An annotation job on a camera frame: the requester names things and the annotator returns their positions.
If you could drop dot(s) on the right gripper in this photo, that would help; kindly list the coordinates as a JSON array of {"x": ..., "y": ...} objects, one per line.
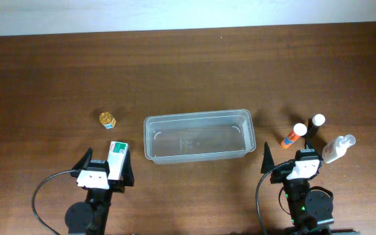
[{"x": 278, "y": 175}]

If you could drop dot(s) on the orange tube white cap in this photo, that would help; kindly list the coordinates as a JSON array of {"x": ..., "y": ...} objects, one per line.
[{"x": 298, "y": 130}]

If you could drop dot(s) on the clear plastic container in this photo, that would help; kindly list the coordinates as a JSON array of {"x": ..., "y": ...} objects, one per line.
[{"x": 199, "y": 136}]

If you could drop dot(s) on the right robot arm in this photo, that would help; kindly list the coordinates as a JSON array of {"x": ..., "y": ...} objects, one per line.
[{"x": 310, "y": 208}]

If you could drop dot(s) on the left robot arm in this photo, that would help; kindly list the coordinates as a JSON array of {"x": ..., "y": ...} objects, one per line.
[{"x": 90, "y": 216}]

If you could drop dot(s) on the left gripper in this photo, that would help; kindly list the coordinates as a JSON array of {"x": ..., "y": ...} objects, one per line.
[{"x": 117, "y": 184}]

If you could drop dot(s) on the white green medicine box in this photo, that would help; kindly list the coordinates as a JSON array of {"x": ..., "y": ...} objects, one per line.
[{"x": 116, "y": 157}]

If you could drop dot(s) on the gold lid small jar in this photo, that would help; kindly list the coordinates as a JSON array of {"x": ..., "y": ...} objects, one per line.
[{"x": 107, "y": 120}]

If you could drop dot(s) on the white spray bottle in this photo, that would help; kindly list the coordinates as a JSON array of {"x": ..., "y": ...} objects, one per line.
[{"x": 337, "y": 148}]

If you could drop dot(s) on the dark bottle white cap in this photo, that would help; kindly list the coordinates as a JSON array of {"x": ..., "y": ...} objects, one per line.
[{"x": 313, "y": 124}]

